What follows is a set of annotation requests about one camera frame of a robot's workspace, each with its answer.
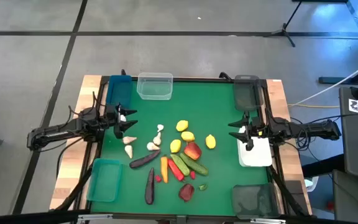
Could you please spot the black tripod stand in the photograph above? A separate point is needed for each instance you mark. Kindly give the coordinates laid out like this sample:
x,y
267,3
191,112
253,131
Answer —
x,y
283,28

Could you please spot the red and green bell pepper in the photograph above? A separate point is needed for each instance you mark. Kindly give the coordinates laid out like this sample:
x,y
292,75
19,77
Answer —
x,y
180,164

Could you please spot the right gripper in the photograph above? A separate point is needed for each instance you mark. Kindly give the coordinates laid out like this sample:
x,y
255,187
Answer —
x,y
258,129

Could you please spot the dark purple eggplant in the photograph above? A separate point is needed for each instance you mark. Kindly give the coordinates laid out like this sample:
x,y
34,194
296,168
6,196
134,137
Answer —
x,y
149,186
145,159

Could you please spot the dark red fruit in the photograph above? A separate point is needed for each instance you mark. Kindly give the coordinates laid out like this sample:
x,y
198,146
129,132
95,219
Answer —
x,y
186,192

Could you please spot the long orange pepper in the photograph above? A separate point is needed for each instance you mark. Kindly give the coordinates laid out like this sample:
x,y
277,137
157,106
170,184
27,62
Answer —
x,y
164,169

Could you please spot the silver aluminium bracket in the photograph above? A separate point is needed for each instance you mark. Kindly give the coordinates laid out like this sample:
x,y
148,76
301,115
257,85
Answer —
x,y
93,216
267,221

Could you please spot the grey translucent plastic bin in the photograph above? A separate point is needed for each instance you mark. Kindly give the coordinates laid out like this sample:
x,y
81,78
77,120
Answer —
x,y
247,93
253,202

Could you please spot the white plastic bin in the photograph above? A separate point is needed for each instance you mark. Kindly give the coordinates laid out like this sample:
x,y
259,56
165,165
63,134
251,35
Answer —
x,y
258,155

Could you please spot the long red pepper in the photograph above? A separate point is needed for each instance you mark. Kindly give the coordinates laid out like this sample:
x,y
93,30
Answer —
x,y
176,169

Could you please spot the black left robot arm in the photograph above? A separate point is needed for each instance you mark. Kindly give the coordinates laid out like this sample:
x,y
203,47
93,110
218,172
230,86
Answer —
x,y
57,132

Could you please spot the green table mat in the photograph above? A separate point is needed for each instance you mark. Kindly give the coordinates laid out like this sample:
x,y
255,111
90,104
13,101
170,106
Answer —
x,y
210,102

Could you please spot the small green pepper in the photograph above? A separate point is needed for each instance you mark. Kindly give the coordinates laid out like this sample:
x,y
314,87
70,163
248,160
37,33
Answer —
x,y
202,187

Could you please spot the white garlic bulb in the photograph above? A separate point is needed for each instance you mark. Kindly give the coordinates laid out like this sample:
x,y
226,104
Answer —
x,y
160,127
129,151
152,146
157,139
129,140

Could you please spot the dark green cucumber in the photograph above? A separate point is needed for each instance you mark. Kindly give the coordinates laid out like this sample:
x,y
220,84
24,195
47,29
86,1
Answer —
x,y
194,165

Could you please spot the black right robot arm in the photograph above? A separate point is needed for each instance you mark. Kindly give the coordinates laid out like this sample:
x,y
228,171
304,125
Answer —
x,y
315,130

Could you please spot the yellow lemon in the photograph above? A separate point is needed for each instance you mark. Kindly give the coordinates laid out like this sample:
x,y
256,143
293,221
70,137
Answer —
x,y
175,146
187,136
210,141
182,125

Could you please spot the black stand base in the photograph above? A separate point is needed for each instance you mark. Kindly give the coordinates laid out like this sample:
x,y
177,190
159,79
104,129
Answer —
x,y
337,80

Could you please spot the teal plastic bin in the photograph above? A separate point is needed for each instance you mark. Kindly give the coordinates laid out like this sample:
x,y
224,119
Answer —
x,y
104,180

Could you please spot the clear plastic bin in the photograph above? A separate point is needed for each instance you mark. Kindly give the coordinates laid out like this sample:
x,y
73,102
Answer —
x,y
154,87

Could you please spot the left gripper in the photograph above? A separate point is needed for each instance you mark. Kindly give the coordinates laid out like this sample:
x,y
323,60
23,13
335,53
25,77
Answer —
x,y
112,118

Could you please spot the small red pepper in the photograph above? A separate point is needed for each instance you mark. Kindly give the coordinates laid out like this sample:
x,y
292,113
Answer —
x,y
192,175
158,178

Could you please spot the blue plastic bin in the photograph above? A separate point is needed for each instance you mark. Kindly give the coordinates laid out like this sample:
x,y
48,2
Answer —
x,y
119,90

